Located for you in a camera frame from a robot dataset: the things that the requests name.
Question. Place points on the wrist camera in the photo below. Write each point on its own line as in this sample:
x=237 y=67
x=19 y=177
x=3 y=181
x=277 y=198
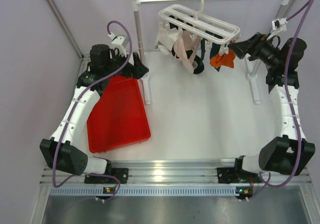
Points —
x=279 y=25
x=119 y=44

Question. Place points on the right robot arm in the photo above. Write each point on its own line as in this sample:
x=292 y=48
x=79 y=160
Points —
x=288 y=152

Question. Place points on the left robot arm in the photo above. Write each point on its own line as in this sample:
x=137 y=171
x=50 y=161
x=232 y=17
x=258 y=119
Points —
x=66 y=150

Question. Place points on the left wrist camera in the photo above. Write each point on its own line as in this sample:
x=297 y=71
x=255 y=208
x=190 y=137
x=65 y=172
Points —
x=119 y=44

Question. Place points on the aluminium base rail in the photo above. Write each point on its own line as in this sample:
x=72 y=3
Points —
x=166 y=172

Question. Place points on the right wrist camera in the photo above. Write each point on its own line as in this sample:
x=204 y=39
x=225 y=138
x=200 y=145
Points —
x=279 y=25

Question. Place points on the white clip sock hanger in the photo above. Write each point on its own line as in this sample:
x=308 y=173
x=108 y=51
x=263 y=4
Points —
x=209 y=28

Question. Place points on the perforated cable duct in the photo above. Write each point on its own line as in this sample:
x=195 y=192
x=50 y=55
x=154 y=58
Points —
x=125 y=190

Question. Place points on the pink sock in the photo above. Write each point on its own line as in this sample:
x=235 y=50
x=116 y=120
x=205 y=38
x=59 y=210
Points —
x=187 y=63

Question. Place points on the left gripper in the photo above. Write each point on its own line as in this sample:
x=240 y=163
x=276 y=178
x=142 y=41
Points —
x=139 y=69

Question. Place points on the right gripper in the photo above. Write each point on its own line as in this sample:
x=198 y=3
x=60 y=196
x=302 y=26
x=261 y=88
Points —
x=253 y=46

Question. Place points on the orange sock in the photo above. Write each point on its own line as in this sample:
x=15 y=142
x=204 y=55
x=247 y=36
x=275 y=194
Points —
x=227 y=59
x=216 y=61

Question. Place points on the green christmas sock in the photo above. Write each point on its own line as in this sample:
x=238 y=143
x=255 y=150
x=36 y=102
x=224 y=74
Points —
x=203 y=51

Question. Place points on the red plastic tray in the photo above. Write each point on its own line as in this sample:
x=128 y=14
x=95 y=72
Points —
x=118 y=118

